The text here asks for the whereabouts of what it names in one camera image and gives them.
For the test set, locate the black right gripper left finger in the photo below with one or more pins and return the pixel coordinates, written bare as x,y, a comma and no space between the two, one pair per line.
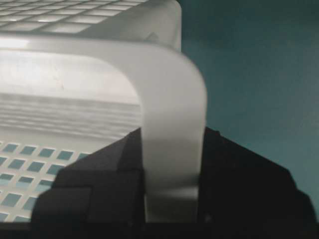
100,196

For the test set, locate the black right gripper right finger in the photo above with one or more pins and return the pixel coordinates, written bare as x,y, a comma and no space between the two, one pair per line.
243,195

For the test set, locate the white perforated plastic basket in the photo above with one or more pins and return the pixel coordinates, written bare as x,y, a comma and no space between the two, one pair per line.
79,75

